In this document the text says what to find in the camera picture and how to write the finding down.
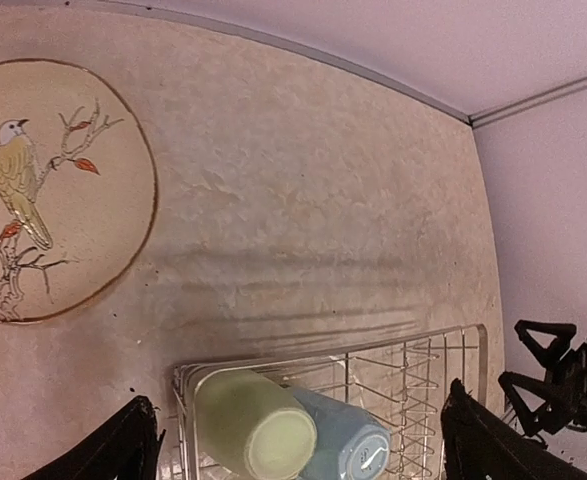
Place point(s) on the green ceramic mug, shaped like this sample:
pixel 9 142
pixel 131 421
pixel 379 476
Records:
pixel 252 426

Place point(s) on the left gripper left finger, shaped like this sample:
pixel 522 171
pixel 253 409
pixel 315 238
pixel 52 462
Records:
pixel 126 446

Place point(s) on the metal wire dish rack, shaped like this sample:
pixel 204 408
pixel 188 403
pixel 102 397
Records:
pixel 402 382

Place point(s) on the light blue ceramic mug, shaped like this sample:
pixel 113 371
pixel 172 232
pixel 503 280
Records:
pixel 351 444

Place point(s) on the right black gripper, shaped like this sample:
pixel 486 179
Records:
pixel 564 394

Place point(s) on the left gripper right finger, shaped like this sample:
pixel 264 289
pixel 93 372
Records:
pixel 478 445

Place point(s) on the cream white plate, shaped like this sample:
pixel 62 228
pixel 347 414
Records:
pixel 78 188

